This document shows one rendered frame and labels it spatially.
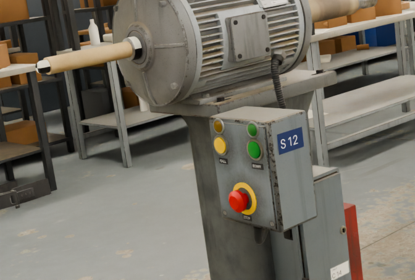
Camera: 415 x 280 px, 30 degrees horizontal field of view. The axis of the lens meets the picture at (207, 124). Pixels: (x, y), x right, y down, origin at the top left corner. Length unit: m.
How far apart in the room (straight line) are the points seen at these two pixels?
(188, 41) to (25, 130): 5.32
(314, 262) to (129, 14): 0.64
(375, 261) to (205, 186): 1.95
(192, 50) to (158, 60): 0.08
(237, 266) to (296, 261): 0.17
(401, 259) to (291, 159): 2.30
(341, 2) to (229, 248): 0.65
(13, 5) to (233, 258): 5.04
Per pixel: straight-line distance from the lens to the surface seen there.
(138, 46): 1.53
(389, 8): 5.50
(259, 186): 1.36
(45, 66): 1.44
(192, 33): 1.48
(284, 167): 1.34
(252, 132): 1.32
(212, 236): 1.80
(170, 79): 1.51
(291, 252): 1.66
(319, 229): 1.66
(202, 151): 1.74
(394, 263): 3.59
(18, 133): 6.71
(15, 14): 6.60
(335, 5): 1.91
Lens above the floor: 1.39
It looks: 11 degrees down
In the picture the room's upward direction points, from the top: 8 degrees counter-clockwise
